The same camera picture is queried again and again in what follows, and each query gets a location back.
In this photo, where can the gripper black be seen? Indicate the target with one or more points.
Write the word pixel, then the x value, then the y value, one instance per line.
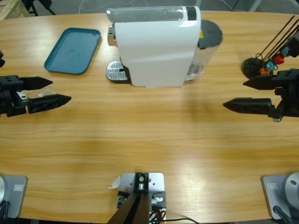
pixel 290 102
pixel 7 100

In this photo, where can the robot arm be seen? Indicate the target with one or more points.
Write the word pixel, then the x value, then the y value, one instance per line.
pixel 2 58

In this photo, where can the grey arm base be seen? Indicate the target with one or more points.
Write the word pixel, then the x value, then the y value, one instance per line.
pixel 273 193
pixel 16 193

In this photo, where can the orange coffee capsule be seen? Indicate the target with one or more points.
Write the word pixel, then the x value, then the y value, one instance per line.
pixel 264 71

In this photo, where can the blue coffee capsule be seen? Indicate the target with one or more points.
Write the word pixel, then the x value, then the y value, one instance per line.
pixel 271 65

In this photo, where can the red coffee capsule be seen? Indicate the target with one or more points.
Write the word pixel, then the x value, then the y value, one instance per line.
pixel 278 58

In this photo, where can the teal coffee capsule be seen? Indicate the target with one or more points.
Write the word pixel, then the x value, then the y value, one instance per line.
pixel 285 50

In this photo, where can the white capsule coffee machine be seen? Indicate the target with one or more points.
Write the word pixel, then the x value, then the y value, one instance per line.
pixel 158 53

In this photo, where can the teal plastic tray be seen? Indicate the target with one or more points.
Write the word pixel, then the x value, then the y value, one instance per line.
pixel 72 51

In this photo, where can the clear water tank dark lid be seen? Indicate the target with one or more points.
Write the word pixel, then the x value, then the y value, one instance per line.
pixel 210 32

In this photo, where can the grey metal leg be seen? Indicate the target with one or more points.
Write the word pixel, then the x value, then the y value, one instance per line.
pixel 255 5

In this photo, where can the wooden crate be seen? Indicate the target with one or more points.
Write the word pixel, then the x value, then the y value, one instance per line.
pixel 9 9

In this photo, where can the black stand legs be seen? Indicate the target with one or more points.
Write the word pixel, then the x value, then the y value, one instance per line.
pixel 44 2

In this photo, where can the white tape tab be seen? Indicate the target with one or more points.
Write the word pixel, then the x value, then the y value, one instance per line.
pixel 115 183

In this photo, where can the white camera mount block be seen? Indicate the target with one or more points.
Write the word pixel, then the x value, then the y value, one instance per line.
pixel 155 180

